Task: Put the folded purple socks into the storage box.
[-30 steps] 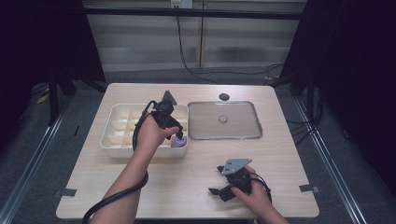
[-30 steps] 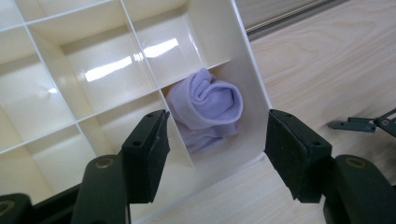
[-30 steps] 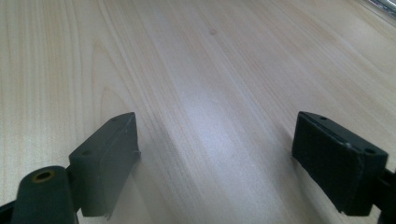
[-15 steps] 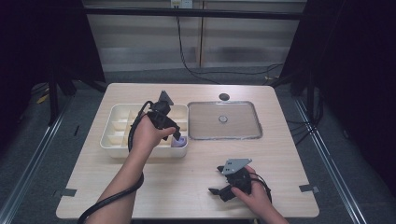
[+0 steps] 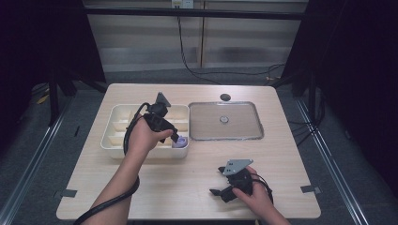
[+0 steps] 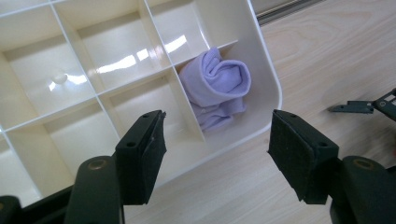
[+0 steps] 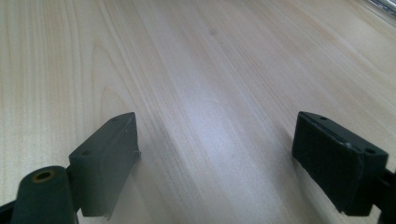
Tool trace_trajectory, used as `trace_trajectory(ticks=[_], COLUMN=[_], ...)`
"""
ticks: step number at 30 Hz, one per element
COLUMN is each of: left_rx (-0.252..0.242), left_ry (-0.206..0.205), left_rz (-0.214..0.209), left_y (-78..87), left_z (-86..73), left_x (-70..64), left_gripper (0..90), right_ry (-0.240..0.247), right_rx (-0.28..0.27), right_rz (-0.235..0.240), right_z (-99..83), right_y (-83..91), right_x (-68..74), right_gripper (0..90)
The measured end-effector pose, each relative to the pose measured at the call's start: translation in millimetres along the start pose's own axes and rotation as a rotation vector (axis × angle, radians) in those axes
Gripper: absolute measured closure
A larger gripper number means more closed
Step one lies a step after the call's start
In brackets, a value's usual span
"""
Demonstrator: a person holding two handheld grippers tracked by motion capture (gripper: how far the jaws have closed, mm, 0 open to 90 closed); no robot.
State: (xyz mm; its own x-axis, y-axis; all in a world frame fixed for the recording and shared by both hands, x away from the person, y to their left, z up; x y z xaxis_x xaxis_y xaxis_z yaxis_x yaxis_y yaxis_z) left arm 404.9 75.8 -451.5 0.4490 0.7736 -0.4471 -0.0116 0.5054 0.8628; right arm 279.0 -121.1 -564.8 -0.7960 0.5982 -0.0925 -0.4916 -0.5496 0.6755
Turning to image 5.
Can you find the light purple sock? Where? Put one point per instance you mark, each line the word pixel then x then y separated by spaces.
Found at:
pixel 181 143

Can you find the black metal stand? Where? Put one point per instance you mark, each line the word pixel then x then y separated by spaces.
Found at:
pixel 312 97
pixel 53 100

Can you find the black horizontal bar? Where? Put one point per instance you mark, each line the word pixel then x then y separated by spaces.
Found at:
pixel 194 13

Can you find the yellow floor object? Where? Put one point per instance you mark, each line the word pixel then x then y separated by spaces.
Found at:
pixel 42 99

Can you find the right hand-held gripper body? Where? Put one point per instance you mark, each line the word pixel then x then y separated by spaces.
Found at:
pixel 239 179

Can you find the white wall socket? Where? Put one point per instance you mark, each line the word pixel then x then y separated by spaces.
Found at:
pixel 183 3

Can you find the person's left hand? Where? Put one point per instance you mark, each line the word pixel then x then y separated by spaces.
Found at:
pixel 142 140

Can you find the person's right hand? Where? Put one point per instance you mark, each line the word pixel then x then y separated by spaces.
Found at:
pixel 258 201

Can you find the white divided storage box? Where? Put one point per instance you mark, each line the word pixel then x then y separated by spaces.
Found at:
pixel 170 153

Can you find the metal floor rail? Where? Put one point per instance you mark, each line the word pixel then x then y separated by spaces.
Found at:
pixel 331 162
pixel 34 162

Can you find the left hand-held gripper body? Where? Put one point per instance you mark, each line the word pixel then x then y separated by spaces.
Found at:
pixel 158 120

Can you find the grey tape piece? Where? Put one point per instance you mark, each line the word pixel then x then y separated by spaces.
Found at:
pixel 69 193
pixel 309 189

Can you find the black curtain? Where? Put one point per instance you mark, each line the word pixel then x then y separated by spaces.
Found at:
pixel 359 62
pixel 37 40

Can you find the clear plastic lid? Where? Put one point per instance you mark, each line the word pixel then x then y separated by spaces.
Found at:
pixel 206 122

